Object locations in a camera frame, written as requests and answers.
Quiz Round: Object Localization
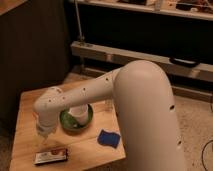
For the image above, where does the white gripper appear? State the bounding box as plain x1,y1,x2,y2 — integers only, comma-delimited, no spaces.
36,123,57,137

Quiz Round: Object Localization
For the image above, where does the packaged eraser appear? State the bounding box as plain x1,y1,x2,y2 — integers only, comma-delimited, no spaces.
34,148,68,165

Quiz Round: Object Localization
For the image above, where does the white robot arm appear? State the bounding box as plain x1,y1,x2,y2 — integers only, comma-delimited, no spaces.
34,60,187,171

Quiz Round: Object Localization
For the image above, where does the green plate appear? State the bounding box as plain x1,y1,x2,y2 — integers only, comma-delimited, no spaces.
60,104,93,131

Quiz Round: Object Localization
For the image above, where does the wooden table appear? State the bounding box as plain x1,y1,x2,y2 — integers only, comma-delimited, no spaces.
9,83,127,171

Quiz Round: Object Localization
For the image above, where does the blue cloth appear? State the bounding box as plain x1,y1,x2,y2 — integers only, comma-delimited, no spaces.
97,130,120,148

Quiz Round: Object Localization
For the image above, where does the vertical metal pole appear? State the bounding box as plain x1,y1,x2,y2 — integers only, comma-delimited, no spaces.
74,0,85,44

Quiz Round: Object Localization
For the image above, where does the background shelf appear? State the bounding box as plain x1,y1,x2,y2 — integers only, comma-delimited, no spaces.
68,0,213,21

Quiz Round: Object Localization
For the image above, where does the metal rail beam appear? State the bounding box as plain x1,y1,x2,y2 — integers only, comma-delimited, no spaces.
71,41,213,82

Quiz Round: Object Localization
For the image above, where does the black handle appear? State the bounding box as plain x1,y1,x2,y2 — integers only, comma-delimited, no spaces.
169,58,200,68

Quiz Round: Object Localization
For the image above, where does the black cable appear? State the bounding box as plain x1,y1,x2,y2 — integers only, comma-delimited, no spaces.
201,139,213,168

